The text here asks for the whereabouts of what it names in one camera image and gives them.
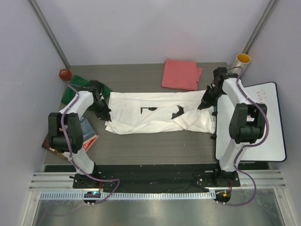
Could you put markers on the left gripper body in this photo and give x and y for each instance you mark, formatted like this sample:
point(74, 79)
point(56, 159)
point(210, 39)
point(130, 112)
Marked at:
point(100, 108)

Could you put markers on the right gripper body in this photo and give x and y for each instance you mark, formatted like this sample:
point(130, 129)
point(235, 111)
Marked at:
point(210, 95)

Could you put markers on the white t shirt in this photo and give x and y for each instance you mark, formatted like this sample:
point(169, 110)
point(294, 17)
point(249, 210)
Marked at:
point(137, 113)

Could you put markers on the white whiteboard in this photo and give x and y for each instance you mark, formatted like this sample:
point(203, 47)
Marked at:
point(273, 148)

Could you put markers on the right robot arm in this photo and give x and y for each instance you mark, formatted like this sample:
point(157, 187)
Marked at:
point(248, 126)

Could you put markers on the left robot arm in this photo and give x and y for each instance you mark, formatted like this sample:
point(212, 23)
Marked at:
point(65, 134)

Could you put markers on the blue book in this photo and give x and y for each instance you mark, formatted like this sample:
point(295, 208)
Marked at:
point(87, 130)

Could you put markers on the red white book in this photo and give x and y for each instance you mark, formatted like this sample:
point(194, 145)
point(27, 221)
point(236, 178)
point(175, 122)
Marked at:
point(89, 142)

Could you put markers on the green t shirt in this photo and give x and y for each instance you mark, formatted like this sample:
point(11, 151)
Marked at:
point(77, 83)

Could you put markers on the folded pink t shirt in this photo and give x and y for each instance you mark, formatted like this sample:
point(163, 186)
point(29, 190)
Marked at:
point(180, 74)

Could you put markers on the yellow white mug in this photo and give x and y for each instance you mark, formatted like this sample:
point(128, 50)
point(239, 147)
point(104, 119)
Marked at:
point(241, 63)

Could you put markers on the red cube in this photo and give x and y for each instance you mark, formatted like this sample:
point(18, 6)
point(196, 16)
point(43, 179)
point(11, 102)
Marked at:
point(65, 74)

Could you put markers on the brown orange book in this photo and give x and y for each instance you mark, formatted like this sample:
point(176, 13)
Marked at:
point(46, 146)

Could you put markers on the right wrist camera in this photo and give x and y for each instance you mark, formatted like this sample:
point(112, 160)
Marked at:
point(221, 74)

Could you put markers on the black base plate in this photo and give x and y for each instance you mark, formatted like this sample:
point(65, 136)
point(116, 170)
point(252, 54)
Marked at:
point(178, 178)

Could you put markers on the aluminium rail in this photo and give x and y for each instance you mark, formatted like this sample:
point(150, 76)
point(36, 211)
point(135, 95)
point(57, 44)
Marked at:
point(43, 181)

